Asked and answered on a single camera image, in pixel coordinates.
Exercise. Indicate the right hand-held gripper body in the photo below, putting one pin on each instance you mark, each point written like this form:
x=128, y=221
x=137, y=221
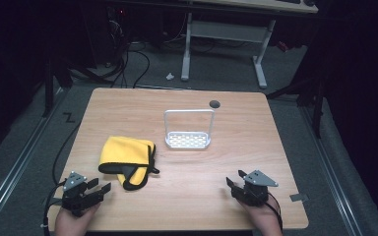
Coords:
x=256, y=190

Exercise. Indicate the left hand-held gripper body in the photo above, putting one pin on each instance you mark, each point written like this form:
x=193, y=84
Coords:
x=76, y=196

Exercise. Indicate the yellow cloth with black trim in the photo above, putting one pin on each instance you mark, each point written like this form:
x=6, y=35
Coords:
x=126, y=160

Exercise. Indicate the white plastic rack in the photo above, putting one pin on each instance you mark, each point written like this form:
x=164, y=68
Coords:
x=187, y=139

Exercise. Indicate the person's left hand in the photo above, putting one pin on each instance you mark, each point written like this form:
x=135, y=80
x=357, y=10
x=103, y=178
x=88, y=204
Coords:
x=72, y=223

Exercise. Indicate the person's right hand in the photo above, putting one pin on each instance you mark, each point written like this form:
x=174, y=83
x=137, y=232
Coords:
x=262, y=219

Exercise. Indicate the grey tape strip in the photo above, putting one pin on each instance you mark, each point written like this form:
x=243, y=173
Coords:
x=299, y=197

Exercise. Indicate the black zigzag floor tape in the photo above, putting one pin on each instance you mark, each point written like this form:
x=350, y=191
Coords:
x=69, y=117

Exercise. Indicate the black metal stand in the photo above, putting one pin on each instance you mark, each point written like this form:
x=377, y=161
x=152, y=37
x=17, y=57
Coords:
x=49, y=88
x=316, y=105

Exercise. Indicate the white paper scrap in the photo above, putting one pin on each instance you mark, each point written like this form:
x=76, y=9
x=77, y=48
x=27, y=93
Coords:
x=170, y=76

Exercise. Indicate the black computer tower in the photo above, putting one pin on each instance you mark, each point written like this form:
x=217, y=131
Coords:
x=110, y=32

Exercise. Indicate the metal floor rail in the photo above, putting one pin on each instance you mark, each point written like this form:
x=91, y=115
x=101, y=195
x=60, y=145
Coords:
x=16, y=167
x=331, y=170

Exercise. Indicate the white metal frame desk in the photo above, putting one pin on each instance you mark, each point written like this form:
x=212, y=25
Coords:
x=226, y=31

